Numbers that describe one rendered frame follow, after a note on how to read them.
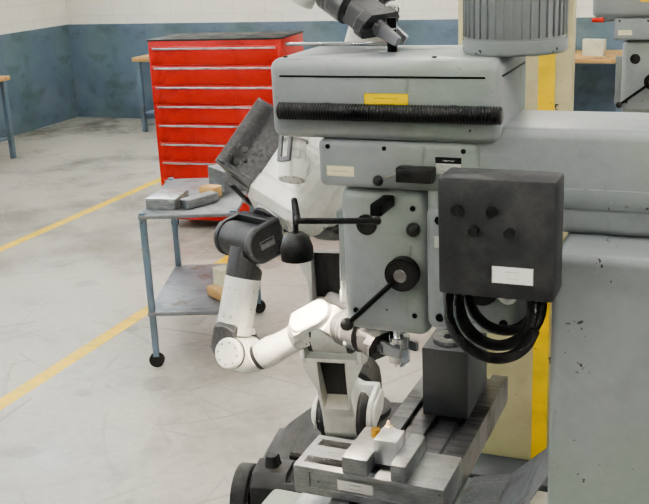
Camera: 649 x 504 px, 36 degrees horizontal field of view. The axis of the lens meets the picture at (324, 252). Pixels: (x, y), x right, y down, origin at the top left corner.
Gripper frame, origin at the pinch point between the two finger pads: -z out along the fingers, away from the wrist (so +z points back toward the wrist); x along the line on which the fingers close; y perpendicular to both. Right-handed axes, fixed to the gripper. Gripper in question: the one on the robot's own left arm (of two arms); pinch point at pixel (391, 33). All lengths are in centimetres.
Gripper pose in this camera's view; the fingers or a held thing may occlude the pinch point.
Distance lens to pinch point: 207.3
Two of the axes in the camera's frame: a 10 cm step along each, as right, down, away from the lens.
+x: -6.3, 2.6, -7.3
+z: -7.0, -6.1, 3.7
